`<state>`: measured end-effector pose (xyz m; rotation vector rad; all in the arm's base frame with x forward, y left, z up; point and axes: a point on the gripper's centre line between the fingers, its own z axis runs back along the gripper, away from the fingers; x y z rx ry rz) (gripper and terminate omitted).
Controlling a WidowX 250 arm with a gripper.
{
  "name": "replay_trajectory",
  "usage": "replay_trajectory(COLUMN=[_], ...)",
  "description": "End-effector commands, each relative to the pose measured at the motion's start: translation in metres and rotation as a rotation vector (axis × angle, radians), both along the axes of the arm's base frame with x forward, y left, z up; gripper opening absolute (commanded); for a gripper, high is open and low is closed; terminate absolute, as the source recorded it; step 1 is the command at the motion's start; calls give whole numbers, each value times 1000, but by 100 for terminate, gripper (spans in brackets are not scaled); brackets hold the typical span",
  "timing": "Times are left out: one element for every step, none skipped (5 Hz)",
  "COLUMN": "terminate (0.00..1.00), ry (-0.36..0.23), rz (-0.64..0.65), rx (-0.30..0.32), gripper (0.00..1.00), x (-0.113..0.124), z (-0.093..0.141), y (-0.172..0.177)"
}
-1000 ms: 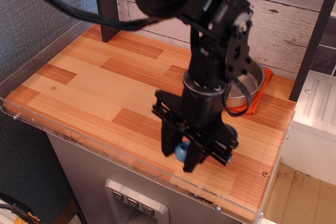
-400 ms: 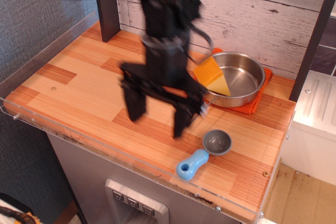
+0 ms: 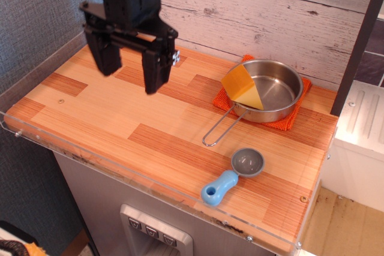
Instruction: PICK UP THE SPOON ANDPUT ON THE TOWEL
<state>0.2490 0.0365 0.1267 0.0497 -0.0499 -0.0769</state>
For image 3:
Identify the grey toy fridge cabinet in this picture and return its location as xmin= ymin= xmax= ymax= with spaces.
xmin=54 ymin=153 xmax=272 ymax=255

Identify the stainless steel pan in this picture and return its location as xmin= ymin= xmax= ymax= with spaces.
xmin=202 ymin=59 xmax=304 ymax=147

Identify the orange black object bottom left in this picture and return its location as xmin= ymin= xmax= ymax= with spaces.
xmin=1 ymin=240 xmax=47 ymax=256

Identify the yellow orange cheese wedge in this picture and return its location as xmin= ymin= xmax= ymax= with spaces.
xmin=221 ymin=64 xmax=264 ymax=110

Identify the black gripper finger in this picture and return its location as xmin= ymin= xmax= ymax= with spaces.
xmin=142 ymin=49 xmax=173 ymax=94
xmin=84 ymin=26 xmax=122 ymax=76

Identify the dark vertical post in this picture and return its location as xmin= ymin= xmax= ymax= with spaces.
xmin=331 ymin=0 xmax=383 ymax=116

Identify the blue handled grey spoon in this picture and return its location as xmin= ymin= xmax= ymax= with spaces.
xmin=200 ymin=148 xmax=265 ymax=206

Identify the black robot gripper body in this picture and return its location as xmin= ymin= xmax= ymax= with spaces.
xmin=80 ymin=0 xmax=179 ymax=65

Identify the white toy cabinet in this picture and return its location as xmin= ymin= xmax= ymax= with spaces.
xmin=320 ymin=81 xmax=383 ymax=211

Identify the clear acrylic table guard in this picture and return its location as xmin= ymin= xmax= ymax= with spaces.
xmin=4 ymin=47 xmax=337 ymax=255

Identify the silver dispenser button panel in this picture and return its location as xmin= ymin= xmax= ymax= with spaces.
xmin=120 ymin=204 xmax=194 ymax=255

